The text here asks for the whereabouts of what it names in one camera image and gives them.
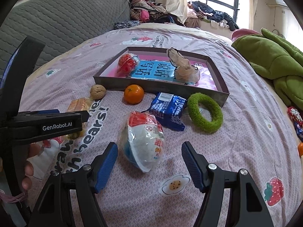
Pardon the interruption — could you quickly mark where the green fuzzy ring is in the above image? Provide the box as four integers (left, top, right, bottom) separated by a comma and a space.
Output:
187, 93, 223, 133

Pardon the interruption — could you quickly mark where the blue snack packet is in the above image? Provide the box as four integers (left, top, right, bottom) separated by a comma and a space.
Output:
147, 92, 188, 132

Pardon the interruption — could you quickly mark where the person's left hand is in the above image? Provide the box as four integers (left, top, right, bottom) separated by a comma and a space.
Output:
21, 144, 42, 191

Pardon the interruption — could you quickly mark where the beige plush in plastic bag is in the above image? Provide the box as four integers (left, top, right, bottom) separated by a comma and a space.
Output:
167, 48, 201, 85

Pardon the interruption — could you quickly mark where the pink hair tie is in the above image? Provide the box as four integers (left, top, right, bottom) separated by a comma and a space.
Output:
0, 191, 26, 203

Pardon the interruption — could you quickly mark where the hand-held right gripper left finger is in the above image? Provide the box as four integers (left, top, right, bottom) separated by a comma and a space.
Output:
28, 142, 119, 227

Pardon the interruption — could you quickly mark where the walnut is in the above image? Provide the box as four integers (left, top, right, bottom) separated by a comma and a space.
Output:
90, 84, 106, 99

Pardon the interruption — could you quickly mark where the dark floral cloth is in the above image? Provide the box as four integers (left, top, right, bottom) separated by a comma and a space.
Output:
114, 20, 141, 30

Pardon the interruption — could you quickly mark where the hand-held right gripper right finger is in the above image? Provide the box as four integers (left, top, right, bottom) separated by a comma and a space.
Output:
181, 141, 275, 227

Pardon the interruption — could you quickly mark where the grey quilted headboard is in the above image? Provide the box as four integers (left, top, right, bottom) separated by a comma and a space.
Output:
0, 0, 131, 76

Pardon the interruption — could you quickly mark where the pink shallow cardboard tray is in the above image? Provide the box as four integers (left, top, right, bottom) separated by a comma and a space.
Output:
93, 47, 230, 108

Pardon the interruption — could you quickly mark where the clear cracker packet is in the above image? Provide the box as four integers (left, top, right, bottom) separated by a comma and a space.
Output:
66, 97, 94, 139

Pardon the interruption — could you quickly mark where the pink printed bedsheet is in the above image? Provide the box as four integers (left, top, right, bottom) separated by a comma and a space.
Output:
19, 22, 301, 227

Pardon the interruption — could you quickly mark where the small red snack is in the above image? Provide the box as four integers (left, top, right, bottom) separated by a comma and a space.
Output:
119, 111, 165, 173

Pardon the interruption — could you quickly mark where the pile of colourful clothes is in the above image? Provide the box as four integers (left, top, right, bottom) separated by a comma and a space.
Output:
129, 0, 185, 26

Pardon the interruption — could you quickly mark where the red and silver candy packet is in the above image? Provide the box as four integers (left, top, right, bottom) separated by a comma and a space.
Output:
287, 106, 303, 126

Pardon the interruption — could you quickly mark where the red ball in plastic wrap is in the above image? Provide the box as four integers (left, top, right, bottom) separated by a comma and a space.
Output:
117, 53, 141, 77

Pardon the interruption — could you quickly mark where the pink pillow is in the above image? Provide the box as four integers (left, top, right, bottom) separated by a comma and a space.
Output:
231, 28, 261, 41

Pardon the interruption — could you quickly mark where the pile of dark clothes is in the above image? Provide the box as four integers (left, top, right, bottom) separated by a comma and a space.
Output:
187, 1, 239, 31

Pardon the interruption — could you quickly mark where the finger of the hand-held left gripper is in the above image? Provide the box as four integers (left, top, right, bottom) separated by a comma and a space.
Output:
18, 109, 60, 115
60, 110, 89, 136

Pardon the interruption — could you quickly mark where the blue candy packet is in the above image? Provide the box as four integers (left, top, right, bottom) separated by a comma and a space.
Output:
294, 120, 303, 143

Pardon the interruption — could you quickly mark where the green quilted blanket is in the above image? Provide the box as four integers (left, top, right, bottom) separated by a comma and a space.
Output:
231, 28, 303, 110

